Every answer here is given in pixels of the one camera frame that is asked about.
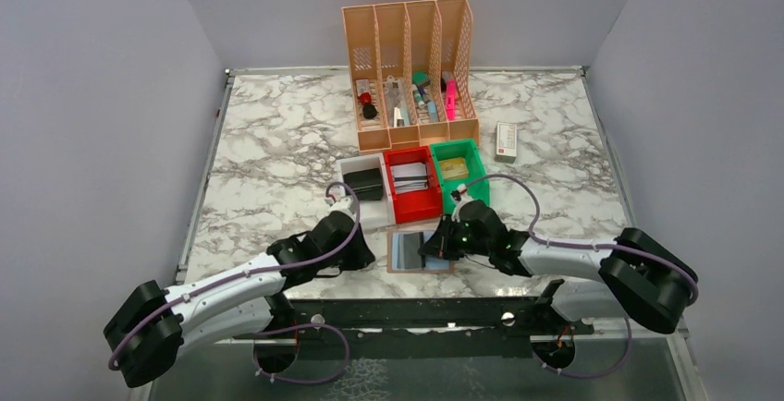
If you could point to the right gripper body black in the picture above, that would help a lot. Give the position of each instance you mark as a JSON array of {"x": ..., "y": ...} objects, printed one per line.
[{"x": 455, "y": 241}]

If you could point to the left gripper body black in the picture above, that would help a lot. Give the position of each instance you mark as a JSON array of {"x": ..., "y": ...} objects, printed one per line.
[{"x": 349, "y": 259}]

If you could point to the brown leather card holder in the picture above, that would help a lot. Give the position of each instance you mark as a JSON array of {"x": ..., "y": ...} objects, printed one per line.
[{"x": 433, "y": 265}]

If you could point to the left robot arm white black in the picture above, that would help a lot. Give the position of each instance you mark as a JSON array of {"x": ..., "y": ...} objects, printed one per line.
[{"x": 155, "y": 325}]

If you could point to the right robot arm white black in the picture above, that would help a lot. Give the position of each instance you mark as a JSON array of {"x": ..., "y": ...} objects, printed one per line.
[{"x": 631, "y": 276}]

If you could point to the black card stack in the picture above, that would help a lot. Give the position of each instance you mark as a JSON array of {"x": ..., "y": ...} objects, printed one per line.
[{"x": 367, "y": 184}]

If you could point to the gold card stack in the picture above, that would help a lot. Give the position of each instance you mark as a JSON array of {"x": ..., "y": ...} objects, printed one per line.
[{"x": 454, "y": 168}]

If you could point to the white card stack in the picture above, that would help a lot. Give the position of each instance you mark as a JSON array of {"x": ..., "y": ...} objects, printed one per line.
[{"x": 410, "y": 177}]

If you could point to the red plastic bin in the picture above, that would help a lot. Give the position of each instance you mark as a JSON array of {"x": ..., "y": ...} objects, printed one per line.
[{"x": 419, "y": 205}]

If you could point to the green plastic bin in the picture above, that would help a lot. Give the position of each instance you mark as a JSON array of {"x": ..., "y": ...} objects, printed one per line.
[{"x": 456, "y": 148}]

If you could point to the white red small box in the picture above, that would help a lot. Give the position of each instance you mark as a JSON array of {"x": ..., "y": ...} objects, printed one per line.
[{"x": 506, "y": 142}]

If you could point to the red black small object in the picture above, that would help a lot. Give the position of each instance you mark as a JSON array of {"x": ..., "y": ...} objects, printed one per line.
[{"x": 368, "y": 109}]

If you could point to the blue white marker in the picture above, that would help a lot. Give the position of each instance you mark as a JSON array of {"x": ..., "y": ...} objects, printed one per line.
[{"x": 432, "y": 112}]

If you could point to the pink highlighter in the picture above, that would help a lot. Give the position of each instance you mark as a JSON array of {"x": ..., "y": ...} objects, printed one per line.
[{"x": 450, "y": 97}]

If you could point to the teal capped marker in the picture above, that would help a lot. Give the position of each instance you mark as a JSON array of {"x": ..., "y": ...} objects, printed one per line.
[{"x": 420, "y": 81}]

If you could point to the peach desk file organizer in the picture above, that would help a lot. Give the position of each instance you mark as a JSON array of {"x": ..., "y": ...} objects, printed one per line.
[{"x": 387, "y": 43}]

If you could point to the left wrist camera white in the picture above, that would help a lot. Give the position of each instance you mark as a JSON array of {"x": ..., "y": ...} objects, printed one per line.
[{"x": 346, "y": 205}]

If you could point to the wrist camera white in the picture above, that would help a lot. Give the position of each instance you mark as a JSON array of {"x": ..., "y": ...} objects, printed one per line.
[
  {"x": 460, "y": 199},
  {"x": 346, "y": 205}
]

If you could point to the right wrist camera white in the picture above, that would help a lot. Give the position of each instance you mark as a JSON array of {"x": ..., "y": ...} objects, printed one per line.
[{"x": 460, "y": 199}]

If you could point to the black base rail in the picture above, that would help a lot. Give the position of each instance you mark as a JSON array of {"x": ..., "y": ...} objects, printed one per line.
[{"x": 402, "y": 328}]

